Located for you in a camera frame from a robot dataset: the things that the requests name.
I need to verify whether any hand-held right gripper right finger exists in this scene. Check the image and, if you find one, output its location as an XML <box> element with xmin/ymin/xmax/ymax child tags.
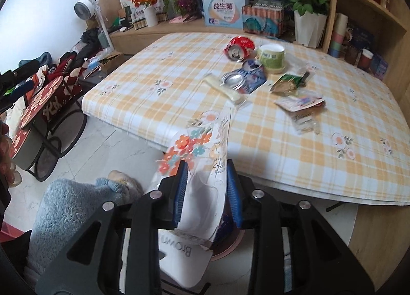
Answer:
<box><xmin>226</xmin><ymin>159</ymin><xmax>375</xmax><ymax>295</ymax></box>

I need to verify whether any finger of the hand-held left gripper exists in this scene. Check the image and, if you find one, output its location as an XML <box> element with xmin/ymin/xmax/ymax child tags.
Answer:
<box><xmin>0</xmin><ymin>61</ymin><xmax>39</xmax><ymax>113</ymax></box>

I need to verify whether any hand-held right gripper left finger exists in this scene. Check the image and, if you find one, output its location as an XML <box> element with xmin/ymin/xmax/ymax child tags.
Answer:
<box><xmin>35</xmin><ymin>160</ymin><xmax>189</xmax><ymax>295</ymax></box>

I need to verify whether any flowered white plastic bag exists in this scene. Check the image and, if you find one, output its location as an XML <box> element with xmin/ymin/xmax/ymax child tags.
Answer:
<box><xmin>118</xmin><ymin>107</ymin><xmax>233</xmax><ymax>295</ymax></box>

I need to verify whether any pink waste bin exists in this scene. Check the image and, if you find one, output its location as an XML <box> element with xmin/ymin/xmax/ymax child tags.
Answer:
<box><xmin>208</xmin><ymin>208</ymin><xmax>247</xmax><ymax>260</ymax></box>

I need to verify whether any long white wrapper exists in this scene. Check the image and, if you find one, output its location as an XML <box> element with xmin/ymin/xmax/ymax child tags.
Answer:
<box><xmin>204</xmin><ymin>73</ymin><xmax>249</xmax><ymax>106</ymax></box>

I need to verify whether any blue snack wrapper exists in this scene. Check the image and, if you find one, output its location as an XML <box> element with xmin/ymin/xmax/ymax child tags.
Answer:
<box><xmin>221</xmin><ymin>59</ymin><xmax>268</xmax><ymax>94</ymax></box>

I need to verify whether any green white paper cup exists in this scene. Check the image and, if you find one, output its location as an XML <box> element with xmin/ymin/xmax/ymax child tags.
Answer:
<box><xmin>255</xmin><ymin>44</ymin><xmax>288</xmax><ymax>74</ymax></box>

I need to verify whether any red crushed can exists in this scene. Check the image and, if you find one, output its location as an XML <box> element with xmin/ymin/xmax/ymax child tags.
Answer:
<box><xmin>223</xmin><ymin>35</ymin><xmax>256</xmax><ymax>62</ymax></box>

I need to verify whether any person's left hand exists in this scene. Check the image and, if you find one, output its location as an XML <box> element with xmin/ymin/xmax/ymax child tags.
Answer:
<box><xmin>0</xmin><ymin>120</ymin><xmax>16</xmax><ymax>185</ymax></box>

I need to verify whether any red flowered round box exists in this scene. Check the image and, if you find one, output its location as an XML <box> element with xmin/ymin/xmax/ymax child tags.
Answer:
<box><xmin>19</xmin><ymin>75</ymin><xmax>66</xmax><ymax>129</ymax></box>

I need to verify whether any blue fleece cloth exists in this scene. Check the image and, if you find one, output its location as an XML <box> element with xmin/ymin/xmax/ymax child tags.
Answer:
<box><xmin>19</xmin><ymin>52</ymin><xmax>52</xmax><ymax>68</ymax></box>

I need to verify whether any tan fluffy slipper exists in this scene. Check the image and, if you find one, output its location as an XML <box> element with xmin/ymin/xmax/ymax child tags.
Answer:
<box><xmin>107</xmin><ymin>170</ymin><xmax>145</xmax><ymax>199</ymax></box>

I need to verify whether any pile of clothes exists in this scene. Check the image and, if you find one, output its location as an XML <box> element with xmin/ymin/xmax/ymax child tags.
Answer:
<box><xmin>42</xmin><ymin>27</ymin><xmax>111</xmax><ymax>103</ymax></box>

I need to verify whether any black metal rack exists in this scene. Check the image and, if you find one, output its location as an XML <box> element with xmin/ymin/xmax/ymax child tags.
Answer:
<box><xmin>24</xmin><ymin>90</ymin><xmax>88</xmax><ymax>182</ymax></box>

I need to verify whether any small cardboard box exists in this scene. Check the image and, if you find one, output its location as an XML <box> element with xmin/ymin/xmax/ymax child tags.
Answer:
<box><xmin>98</xmin><ymin>52</ymin><xmax>125</xmax><ymax>73</ymax></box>

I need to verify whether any white standing fan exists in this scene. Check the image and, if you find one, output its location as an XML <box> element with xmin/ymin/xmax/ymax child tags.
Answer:
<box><xmin>74</xmin><ymin>0</ymin><xmax>114</xmax><ymax>50</ymax></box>

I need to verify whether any blue fleece robe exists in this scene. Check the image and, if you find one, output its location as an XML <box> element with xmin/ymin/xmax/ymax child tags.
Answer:
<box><xmin>24</xmin><ymin>178</ymin><xmax>145</xmax><ymax>283</ymax></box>

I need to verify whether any red labelled stick packet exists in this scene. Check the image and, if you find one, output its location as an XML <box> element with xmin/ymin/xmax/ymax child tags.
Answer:
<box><xmin>275</xmin><ymin>95</ymin><xmax>325</xmax><ymax>113</ymax></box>

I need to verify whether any green snack packet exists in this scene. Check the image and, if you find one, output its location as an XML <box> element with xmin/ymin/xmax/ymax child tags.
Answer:
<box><xmin>270</xmin><ymin>72</ymin><xmax>311</xmax><ymax>94</ymax></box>

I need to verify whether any row of small brown bottles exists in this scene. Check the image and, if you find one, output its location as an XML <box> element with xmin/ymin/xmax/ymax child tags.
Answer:
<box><xmin>130</xmin><ymin>15</ymin><xmax>170</xmax><ymax>30</ymax></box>

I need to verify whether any white vase with orange flowers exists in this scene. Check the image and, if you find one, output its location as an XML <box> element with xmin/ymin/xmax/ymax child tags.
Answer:
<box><xmin>126</xmin><ymin>0</ymin><xmax>160</xmax><ymax>27</ymax></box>

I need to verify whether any pack of orange cans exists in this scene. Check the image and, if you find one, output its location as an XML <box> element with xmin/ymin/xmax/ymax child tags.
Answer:
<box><xmin>242</xmin><ymin>0</ymin><xmax>286</xmax><ymax>37</ymax></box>

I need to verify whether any red rose plant white pot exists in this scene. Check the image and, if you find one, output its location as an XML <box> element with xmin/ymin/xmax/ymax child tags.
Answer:
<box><xmin>275</xmin><ymin>0</ymin><xmax>332</xmax><ymax>49</ymax></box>

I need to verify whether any brown glass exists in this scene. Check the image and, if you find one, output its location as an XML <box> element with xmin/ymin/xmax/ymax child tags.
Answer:
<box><xmin>344</xmin><ymin>43</ymin><xmax>362</xmax><ymax>65</ymax></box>

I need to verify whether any white and blue box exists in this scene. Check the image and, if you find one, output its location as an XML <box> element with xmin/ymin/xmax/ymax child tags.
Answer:
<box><xmin>201</xmin><ymin>0</ymin><xmax>250</xmax><ymax>29</ymax></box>

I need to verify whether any red paper cup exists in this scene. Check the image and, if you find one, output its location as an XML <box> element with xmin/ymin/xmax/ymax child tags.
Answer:
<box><xmin>357</xmin><ymin>48</ymin><xmax>375</xmax><ymax>71</ymax></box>

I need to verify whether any stack of pastel cups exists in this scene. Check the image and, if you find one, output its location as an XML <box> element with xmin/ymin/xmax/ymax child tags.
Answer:
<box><xmin>328</xmin><ymin>13</ymin><xmax>349</xmax><ymax>58</ymax></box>

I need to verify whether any small blue box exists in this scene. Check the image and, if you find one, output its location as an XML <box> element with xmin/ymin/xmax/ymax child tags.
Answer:
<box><xmin>372</xmin><ymin>53</ymin><xmax>390</xmax><ymax>82</ymax></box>

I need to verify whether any dark blue card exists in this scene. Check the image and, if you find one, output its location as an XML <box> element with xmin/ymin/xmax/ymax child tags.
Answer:
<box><xmin>347</xmin><ymin>27</ymin><xmax>375</xmax><ymax>54</ymax></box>

